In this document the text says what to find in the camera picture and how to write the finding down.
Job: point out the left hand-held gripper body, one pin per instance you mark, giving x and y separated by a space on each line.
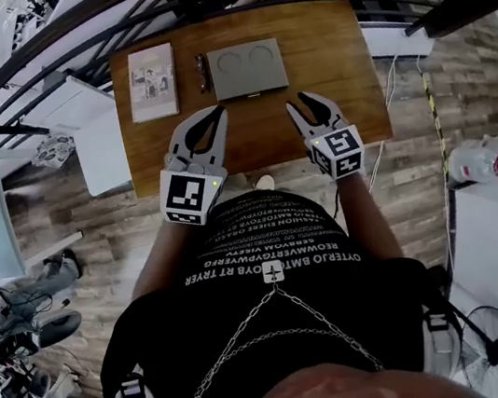
187 194

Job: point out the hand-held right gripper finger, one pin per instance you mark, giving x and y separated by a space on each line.
303 125
329 113

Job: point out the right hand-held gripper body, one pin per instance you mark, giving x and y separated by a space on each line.
340 152

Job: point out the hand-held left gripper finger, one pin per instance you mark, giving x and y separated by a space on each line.
182 136
221 146

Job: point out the grey drawer box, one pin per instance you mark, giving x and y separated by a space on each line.
247 77

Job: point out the person's right forearm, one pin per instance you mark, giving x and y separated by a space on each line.
367 216

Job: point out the person's left forearm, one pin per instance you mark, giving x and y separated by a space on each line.
159 255

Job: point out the wooden table with black legs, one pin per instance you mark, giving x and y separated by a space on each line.
329 85

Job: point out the illustrated white book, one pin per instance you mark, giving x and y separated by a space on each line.
155 105

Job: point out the person's white shoe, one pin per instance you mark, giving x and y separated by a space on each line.
265 182

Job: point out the dark-framed eyeglasses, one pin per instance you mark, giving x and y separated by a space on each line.
202 73

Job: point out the white chair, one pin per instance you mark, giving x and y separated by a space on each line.
101 147

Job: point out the yellow black floor tape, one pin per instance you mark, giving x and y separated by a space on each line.
434 115

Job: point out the floral cushion stool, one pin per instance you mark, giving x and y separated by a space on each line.
52 150

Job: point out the pack of water bottles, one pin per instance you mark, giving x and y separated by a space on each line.
474 160

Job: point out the person's black printed t-shirt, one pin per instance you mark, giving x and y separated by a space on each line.
277 340

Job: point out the grey office chair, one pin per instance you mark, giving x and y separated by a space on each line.
57 324

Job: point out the person's face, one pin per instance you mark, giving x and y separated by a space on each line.
334 396

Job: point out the black standing fan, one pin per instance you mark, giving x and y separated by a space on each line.
496 348

